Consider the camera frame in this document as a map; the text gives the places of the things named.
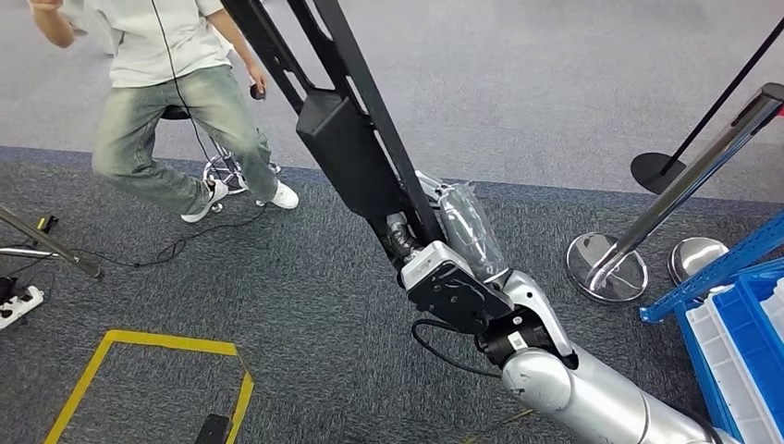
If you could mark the long black plastic part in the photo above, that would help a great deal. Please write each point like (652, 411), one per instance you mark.
(343, 147)

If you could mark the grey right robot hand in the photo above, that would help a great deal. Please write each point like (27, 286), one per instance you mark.
(471, 233)

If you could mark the blue metal shelf rack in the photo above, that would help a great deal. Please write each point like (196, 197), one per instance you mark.
(723, 263)

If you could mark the yellow floor tape square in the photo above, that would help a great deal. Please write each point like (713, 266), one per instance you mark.
(171, 342)

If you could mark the small black hand controller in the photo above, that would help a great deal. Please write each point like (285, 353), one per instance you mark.
(258, 92)

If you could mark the small black yellow plug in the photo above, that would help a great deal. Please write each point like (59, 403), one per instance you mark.
(46, 224)

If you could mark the white power strip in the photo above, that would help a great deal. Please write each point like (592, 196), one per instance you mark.
(21, 306)

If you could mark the chrome base stool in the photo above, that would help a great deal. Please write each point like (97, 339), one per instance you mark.
(230, 171)

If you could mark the person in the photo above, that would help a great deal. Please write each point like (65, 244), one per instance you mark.
(153, 37)

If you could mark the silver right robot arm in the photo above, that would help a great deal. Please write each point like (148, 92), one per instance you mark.
(588, 398)

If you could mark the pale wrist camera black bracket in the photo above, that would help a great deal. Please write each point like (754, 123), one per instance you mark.
(429, 263)

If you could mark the black robot foot plate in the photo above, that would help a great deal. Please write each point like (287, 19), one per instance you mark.
(212, 430)

